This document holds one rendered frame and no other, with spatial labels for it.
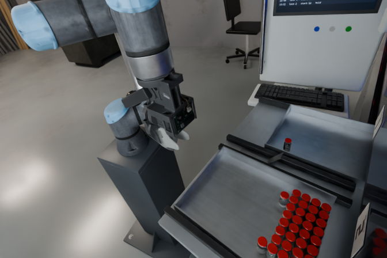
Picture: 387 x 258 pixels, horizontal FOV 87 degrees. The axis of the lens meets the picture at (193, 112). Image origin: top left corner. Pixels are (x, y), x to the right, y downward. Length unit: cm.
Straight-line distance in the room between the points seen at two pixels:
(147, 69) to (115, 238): 151
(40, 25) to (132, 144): 64
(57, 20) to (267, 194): 63
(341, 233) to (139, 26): 63
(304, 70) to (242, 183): 77
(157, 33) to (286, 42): 94
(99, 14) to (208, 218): 54
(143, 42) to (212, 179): 49
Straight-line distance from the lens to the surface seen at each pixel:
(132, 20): 32
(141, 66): 34
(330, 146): 83
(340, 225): 67
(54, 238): 200
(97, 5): 42
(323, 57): 121
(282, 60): 123
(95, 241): 180
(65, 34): 43
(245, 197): 65
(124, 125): 89
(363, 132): 93
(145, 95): 40
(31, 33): 43
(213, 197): 65
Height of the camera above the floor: 145
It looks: 37 degrees down
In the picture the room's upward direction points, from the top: 10 degrees counter-clockwise
